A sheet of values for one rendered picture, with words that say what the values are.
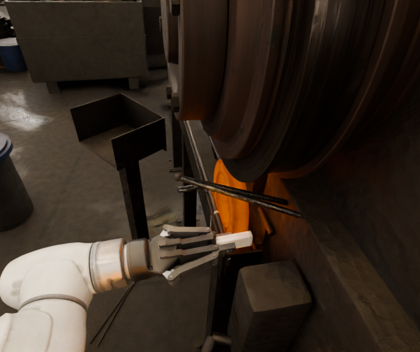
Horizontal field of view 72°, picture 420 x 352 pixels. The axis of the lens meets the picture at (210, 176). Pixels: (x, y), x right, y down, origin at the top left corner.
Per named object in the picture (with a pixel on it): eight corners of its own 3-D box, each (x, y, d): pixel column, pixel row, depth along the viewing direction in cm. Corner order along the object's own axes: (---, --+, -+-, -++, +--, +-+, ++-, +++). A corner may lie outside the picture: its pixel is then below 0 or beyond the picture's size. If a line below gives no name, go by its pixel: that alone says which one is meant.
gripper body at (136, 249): (133, 253, 60) (177, 245, 61) (132, 292, 54) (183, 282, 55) (125, 230, 55) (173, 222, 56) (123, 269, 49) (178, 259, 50)
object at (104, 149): (140, 218, 158) (121, 92, 112) (172, 247, 144) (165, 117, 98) (107, 239, 146) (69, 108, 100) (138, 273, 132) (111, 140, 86)
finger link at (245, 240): (216, 239, 56) (217, 242, 55) (252, 233, 56) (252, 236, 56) (217, 248, 57) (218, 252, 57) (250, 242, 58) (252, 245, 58)
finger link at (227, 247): (208, 246, 55) (211, 260, 53) (234, 242, 56) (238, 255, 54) (208, 251, 56) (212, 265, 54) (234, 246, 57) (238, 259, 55)
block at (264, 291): (272, 320, 64) (298, 255, 48) (286, 360, 58) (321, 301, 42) (225, 329, 62) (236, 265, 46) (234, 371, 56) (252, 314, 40)
